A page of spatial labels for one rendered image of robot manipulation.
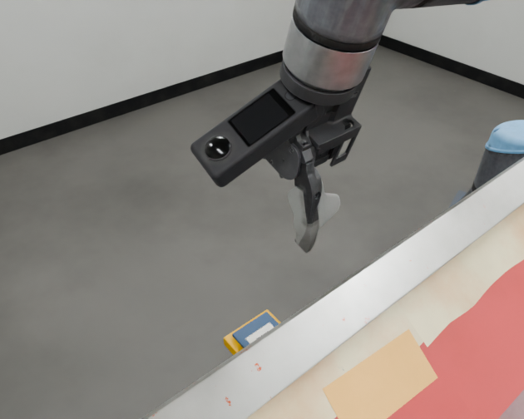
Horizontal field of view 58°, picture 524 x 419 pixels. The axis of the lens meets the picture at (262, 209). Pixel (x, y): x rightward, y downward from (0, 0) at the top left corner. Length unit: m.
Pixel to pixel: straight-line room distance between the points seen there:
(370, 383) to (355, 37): 0.28
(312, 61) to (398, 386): 0.28
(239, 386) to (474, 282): 0.28
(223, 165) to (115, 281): 2.20
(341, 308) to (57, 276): 2.40
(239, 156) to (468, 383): 0.29
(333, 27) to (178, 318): 2.08
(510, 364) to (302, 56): 0.35
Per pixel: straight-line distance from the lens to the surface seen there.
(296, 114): 0.43
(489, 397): 0.51
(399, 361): 0.45
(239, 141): 0.43
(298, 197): 0.49
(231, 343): 1.09
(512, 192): 0.57
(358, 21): 0.38
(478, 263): 0.54
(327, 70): 0.40
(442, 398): 0.48
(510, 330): 0.55
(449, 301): 0.50
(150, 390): 2.18
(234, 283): 2.47
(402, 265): 0.44
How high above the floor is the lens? 1.85
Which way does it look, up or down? 40 degrees down
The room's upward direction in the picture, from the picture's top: straight up
